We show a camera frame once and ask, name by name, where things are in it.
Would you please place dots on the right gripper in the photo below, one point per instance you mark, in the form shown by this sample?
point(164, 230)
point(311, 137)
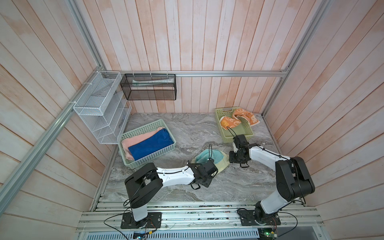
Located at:
point(231, 158)

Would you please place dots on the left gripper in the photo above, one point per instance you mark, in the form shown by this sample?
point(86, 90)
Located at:
point(207, 183)

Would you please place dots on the light green yellow towel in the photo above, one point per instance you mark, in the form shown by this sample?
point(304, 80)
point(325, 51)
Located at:
point(221, 159)

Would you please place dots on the yellow-green plastic basket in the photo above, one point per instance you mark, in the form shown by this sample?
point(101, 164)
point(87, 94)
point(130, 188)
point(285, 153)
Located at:
point(242, 129)

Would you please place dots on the orange patterned towel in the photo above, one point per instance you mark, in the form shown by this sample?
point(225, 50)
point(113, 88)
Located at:
point(236, 119)

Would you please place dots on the blue towel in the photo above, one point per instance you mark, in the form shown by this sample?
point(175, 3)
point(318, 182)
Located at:
point(161, 139)

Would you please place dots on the mint green plastic basket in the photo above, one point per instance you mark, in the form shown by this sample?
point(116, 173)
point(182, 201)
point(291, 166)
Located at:
point(142, 130)

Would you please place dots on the pink towel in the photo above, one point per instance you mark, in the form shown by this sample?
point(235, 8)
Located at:
point(126, 143)

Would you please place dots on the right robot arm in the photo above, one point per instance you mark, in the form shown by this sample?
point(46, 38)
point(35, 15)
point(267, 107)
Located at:
point(293, 181)

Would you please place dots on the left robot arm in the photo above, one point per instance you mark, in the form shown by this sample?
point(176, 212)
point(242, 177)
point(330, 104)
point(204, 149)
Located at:
point(146, 182)

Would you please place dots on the aluminium rail frame front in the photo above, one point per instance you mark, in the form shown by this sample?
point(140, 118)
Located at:
point(195, 215)

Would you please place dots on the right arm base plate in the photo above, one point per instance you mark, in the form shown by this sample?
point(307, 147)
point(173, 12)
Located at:
point(257, 218)

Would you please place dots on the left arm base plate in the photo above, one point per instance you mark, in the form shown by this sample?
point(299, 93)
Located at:
point(153, 220)

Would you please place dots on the black wire mesh basket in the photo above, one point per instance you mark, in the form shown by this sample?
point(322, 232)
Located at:
point(149, 87)

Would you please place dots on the white wire mesh shelf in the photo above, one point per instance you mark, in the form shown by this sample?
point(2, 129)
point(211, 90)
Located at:
point(104, 108)

